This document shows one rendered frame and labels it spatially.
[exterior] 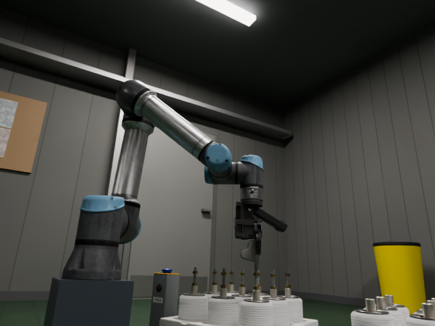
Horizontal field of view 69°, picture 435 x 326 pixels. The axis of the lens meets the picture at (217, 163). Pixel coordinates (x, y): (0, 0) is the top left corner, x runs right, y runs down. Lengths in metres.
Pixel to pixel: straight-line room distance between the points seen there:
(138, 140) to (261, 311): 0.67
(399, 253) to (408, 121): 1.51
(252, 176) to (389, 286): 2.45
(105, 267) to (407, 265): 2.76
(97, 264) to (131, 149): 0.41
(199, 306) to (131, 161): 0.52
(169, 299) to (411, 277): 2.43
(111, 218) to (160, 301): 0.45
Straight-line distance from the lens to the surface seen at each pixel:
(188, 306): 1.11
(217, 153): 0.89
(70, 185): 3.70
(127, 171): 1.09
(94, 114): 3.98
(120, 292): 0.90
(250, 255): 0.99
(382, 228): 3.98
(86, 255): 0.91
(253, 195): 1.00
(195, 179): 4.10
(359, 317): 0.89
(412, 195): 3.85
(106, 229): 0.92
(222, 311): 1.04
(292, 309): 1.19
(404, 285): 3.28
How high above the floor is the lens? 0.34
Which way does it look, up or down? 18 degrees up
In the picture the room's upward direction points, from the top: 2 degrees clockwise
